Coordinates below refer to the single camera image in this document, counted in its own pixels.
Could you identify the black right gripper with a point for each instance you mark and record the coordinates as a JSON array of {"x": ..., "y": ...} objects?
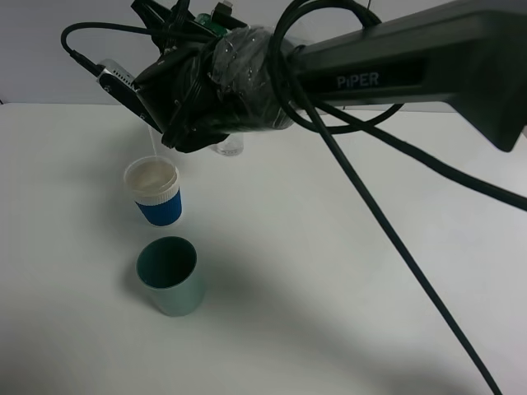
[{"x": 178, "y": 94}]

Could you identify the clear plastic bottle green label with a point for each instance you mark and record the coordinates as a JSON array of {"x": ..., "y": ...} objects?
[{"x": 205, "y": 20}]

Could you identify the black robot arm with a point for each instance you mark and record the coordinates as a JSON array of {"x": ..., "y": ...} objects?
[{"x": 470, "y": 55}]

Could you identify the blue white ribbed cup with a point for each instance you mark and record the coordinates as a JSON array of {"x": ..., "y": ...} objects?
[{"x": 154, "y": 184}]

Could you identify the teal green plastic cup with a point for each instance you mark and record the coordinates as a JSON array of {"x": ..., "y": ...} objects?
[{"x": 168, "y": 269}]

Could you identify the tall clear drinking glass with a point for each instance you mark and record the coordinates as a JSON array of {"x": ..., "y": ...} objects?
[{"x": 233, "y": 145}]

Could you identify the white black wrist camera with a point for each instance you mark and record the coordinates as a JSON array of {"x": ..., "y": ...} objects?
[{"x": 118, "y": 82}]

